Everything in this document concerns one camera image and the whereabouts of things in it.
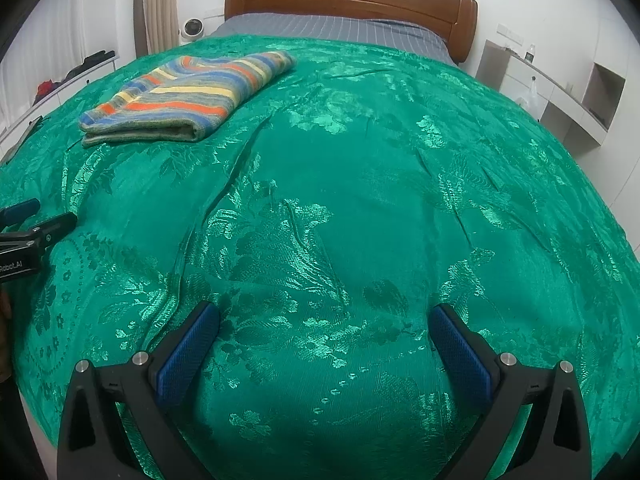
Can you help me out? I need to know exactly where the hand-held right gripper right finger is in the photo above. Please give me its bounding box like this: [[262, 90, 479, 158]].
[[431, 304, 592, 480]]

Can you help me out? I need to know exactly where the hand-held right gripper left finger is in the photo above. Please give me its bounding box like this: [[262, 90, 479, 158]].
[[56, 301, 221, 480]]

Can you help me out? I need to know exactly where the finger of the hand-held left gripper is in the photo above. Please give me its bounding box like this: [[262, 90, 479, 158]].
[[0, 198, 41, 226], [0, 212, 78, 252]]

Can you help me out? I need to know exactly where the striped knitted sweater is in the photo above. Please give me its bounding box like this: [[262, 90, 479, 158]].
[[79, 51, 298, 148]]

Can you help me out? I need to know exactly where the dark remote control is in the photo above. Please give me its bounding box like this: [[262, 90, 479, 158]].
[[15, 115, 44, 149]]

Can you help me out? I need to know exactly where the white low cabinet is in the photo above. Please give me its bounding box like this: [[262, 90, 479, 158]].
[[0, 52, 121, 151]]

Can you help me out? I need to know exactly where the black item on cabinet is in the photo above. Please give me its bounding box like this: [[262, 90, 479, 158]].
[[65, 50, 115, 81]]

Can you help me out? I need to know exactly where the green patterned blanket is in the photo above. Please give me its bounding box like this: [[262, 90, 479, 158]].
[[0, 34, 637, 480]]

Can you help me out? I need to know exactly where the beige curtain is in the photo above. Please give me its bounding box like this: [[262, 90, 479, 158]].
[[135, 0, 180, 56]]

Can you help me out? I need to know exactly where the clear plastic bottle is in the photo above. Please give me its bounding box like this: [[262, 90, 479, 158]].
[[525, 77, 544, 117]]

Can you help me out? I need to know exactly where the grey striped bed sheet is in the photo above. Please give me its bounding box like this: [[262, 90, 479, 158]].
[[207, 14, 458, 66]]

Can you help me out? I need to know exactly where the white wall desk unit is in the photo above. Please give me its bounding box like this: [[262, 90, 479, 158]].
[[475, 40, 628, 148]]

